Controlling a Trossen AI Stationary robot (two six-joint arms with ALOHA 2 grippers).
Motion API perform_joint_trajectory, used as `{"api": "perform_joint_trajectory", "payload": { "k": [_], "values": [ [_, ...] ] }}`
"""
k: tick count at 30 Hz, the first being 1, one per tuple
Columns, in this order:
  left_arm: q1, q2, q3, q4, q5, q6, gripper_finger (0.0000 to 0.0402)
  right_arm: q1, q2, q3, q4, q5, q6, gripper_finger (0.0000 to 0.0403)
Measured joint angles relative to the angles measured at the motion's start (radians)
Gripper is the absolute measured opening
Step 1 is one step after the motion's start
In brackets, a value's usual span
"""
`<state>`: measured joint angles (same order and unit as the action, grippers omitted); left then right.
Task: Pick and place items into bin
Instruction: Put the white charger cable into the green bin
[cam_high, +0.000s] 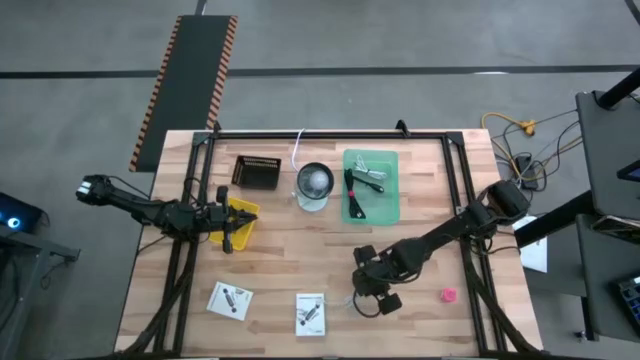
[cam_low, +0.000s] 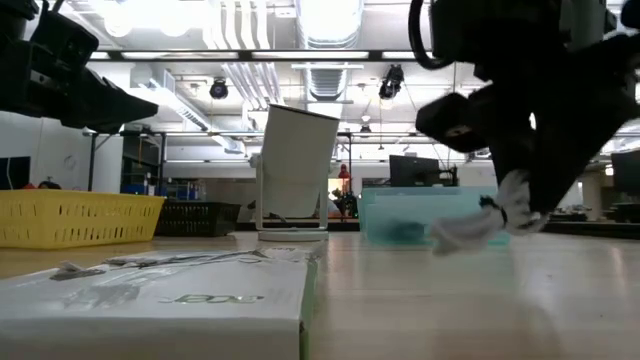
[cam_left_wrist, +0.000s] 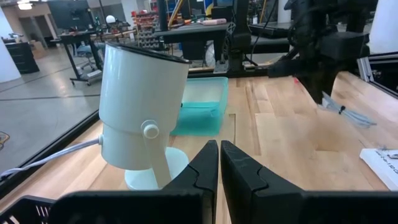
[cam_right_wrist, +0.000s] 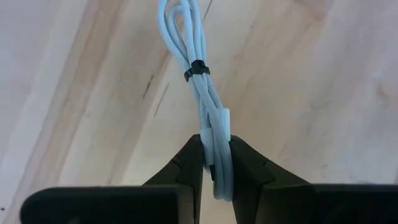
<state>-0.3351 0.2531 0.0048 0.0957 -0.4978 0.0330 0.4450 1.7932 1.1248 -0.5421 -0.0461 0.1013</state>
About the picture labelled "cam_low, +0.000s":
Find black ceiling spotlight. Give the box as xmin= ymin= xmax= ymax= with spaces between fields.
xmin=208 ymin=78 xmax=230 ymax=100

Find white cylindrical projector on stand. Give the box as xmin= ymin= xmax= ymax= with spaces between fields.
xmin=248 ymin=103 xmax=342 ymax=243

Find large dark monitor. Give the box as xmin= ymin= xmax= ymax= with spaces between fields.
xmin=610 ymin=149 xmax=640 ymax=204

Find black overhead frame beam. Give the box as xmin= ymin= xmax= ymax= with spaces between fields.
xmin=87 ymin=48 xmax=436 ymax=63

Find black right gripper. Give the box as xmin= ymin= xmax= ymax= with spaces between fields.
xmin=414 ymin=34 xmax=640 ymax=217

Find black plastic slotted basket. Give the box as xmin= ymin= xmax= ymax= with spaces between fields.
xmin=154 ymin=200 xmax=243 ymax=238

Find black computer monitor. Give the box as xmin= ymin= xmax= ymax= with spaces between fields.
xmin=388 ymin=154 xmax=459 ymax=189

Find green potted plant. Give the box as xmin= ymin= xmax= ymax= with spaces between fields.
xmin=332 ymin=187 xmax=359 ymax=219

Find translucent green plastic bin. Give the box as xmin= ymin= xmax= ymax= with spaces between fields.
xmin=356 ymin=185 xmax=511 ymax=247

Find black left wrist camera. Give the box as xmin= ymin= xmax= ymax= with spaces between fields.
xmin=29 ymin=8 xmax=100 ymax=71

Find black background rack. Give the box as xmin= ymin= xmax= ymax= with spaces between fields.
xmin=82 ymin=129 xmax=169 ymax=197

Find white Acer manual booklet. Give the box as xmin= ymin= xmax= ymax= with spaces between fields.
xmin=0 ymin=246 xmax=320 ymax=360

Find silver ceiling ventilation duct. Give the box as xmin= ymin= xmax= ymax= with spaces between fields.
xmin=294 ymin=0 xmax=365 ymax=101

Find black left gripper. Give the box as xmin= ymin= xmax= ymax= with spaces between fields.
xmin=0 ymin=39 xmax=160 ymax=134

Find yellow plastic slotted basket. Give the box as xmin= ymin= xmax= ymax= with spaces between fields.
xmin=0 ymin=188 xmax=167 ymax=250

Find black hanging ceiling camera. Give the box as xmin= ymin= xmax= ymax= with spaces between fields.
xmin=378 ymin=63 xmax=405 ymax=100

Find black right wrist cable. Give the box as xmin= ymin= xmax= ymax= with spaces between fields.
xmin=407 ymin=0 xmax=451 ymax=71

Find grey braided cable bundle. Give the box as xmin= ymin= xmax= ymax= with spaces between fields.
xmin=429 ymin=168 xmax=547 ymax=257

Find dark wall screen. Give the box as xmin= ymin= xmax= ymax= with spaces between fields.
xmin=0 ymin=155 xmax=31 ymax=191

